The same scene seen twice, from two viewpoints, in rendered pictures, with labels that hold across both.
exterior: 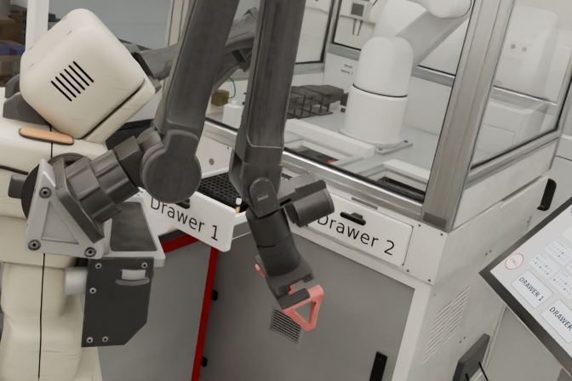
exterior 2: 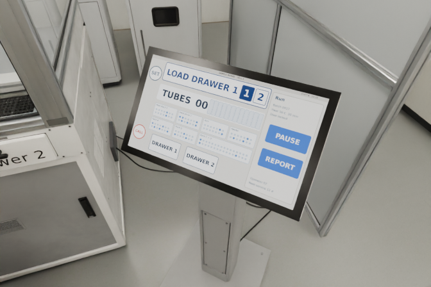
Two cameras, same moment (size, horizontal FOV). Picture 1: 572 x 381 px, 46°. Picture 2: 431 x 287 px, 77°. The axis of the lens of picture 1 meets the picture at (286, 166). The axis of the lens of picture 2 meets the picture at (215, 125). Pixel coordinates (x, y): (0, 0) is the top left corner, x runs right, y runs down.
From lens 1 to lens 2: 0.77 m
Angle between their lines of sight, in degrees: 49
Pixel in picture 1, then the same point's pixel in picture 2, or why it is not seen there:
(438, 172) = (34, 91)
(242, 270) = not seen: outside the picture
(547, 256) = (158, 118)
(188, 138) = not seen: outside the picture
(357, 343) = (63, 203)
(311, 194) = not seen: outside the picture
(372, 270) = (38, 169)
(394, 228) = (33, 143)
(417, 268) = (68, 152)
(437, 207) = (54, 113)
